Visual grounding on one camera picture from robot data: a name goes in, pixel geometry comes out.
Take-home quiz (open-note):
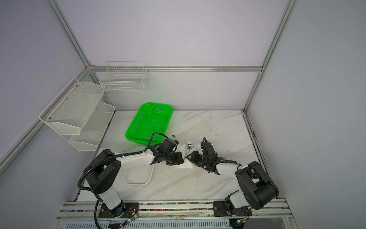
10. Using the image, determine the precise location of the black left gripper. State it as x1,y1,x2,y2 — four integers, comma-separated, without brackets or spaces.
164,151,185,166

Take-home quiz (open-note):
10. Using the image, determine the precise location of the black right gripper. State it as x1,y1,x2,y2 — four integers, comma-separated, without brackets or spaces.
185,151,209,167

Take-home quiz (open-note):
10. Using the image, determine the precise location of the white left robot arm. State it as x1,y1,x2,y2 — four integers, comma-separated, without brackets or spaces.
77,138,184,218

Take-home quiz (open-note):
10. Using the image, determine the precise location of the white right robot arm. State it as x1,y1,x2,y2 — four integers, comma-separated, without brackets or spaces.
186,138,279,217

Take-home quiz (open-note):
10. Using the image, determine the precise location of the white rectangular tray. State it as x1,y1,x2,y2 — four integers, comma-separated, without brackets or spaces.
122,155,153,186

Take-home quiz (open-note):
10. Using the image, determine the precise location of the green plastic basket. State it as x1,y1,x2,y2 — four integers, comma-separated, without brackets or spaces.
125,103,173,146

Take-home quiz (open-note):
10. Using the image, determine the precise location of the white mesh lower shelf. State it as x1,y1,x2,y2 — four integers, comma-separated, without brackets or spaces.
69,103,115,151

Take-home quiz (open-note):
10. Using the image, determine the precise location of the white mesh shelf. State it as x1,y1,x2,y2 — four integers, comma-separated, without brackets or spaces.
69,103,115,151
39,77,105,135

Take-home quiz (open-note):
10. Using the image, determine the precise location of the white mesh upper shelf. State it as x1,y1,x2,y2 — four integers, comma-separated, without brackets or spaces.
39,77,105,135

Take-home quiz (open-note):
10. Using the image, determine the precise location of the black corrugated cable hose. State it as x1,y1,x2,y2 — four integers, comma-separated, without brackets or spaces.
77,132,169,229

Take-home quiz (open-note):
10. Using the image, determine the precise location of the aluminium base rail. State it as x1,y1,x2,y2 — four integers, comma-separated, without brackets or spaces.
53,199,298,229

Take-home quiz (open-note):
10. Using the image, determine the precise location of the white wire basket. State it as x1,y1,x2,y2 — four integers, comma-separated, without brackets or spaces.
100,62,149,93

